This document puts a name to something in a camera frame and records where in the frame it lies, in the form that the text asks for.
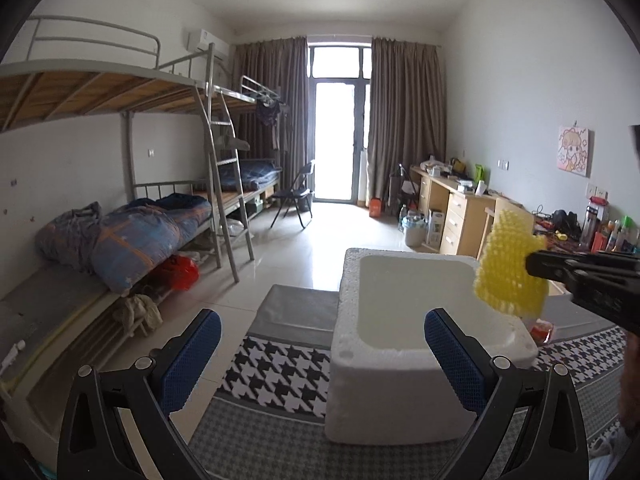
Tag yellow foam net sleeve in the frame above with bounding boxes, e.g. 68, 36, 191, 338
474, 211, 549, 318

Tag wooden smiley face chair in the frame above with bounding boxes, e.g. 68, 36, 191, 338
476, 196, 535, 260

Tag red snack packet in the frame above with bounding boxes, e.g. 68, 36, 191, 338
529, 318, 554, 347

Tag wooden desk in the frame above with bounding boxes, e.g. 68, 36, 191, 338
410, 166, 578, 259

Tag white bucket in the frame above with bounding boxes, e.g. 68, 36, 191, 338
402, 214, 426, 248

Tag white styrofoam box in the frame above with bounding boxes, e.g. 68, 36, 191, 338
324, 246, 540, 446

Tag houndstooth tablecloth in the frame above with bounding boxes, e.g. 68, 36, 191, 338
186, 283, 632, 480

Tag red plastic bag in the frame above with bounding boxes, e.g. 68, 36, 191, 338
149, 255, 200, 292

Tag blue plaid quilt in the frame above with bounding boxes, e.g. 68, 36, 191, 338
35, 193, 212, 295

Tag orange container on floor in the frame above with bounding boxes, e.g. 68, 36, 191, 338
368, 197, 383, 218

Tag right brown curtain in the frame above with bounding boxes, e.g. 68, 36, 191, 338
368, 37, 447, 202

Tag brown curtain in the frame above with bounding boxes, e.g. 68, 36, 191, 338
232, 36, 314, 188
368, 37, 447, 202

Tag metal bunk bed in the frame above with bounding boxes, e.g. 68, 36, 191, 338
1, 14, 256, 290

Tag black folding chair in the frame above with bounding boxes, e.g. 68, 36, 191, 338
270, 159, 314, 230

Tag glass balcony door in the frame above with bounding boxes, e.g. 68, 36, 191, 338
308, 42, 372, 206

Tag left brown curtain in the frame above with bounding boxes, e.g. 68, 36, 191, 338
232, 36, 314, 188

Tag white air conditioner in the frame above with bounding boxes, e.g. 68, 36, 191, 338
186, 29, 230, 61

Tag cartoon wall picture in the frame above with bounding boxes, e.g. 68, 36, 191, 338
556, 126, 590, 177

